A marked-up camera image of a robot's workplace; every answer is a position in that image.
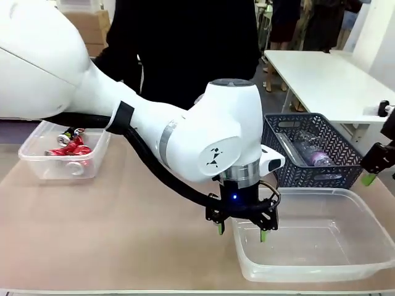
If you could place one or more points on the crushed bottle purple label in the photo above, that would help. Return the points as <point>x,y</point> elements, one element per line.
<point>314,154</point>

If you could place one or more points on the person right arm black sleeve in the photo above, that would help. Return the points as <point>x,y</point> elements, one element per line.
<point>117,68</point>

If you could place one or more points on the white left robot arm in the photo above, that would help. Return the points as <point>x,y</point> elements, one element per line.
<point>46,46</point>

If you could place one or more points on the small clear plastic container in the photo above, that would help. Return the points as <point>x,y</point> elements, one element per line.
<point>34,160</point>

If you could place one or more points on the large clear plastic container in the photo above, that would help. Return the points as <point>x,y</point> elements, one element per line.
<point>308,268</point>

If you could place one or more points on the dark blue plastic basket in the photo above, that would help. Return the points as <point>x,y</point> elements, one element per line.
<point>296,176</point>

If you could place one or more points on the person black torso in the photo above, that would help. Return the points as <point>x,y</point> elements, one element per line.
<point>197,46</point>

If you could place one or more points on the crushed silver white can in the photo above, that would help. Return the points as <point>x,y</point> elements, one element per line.
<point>64,138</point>

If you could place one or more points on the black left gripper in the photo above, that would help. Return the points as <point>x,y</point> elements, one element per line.
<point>239,191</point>

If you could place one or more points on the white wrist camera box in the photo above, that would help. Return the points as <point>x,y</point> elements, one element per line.
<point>273,161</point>

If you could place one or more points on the white table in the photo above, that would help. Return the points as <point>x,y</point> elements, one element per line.
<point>324,80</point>

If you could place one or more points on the brown cardboard box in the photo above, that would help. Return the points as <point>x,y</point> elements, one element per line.
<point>96,50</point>
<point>89,26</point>

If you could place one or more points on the crushed red soda can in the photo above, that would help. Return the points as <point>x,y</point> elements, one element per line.
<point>71,149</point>

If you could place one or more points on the bystander in dark clothes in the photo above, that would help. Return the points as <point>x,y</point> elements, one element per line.
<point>324,24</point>

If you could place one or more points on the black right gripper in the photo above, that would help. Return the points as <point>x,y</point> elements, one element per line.
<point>389,123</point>

